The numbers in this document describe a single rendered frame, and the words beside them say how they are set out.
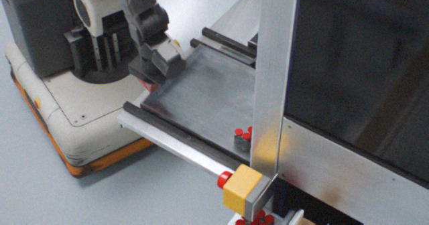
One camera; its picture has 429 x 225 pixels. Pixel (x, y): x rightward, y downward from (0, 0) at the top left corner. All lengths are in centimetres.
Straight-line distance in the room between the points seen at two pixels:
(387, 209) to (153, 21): 63
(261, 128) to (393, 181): 27
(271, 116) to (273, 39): 19
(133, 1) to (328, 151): 53
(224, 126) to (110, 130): 91
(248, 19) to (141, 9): 53
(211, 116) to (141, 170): 104
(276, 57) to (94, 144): 143
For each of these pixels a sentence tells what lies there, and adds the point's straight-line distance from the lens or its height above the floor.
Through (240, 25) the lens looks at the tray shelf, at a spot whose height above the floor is 88.
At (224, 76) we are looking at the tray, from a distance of 171.
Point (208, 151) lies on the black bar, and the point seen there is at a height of 90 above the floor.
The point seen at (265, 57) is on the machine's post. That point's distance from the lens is 112.
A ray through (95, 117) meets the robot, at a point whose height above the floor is 28.
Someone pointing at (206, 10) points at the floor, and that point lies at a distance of 327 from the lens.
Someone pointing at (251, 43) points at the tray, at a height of 91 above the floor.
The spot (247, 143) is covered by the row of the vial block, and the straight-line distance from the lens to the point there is 153.
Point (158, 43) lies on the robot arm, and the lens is 147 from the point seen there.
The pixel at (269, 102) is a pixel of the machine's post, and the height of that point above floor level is 123.
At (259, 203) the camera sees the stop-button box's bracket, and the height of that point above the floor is 100.
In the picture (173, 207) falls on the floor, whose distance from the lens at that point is 251.
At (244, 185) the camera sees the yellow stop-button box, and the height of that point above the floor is 103.
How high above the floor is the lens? 212
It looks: 49 degrees down
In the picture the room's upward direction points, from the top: straight up
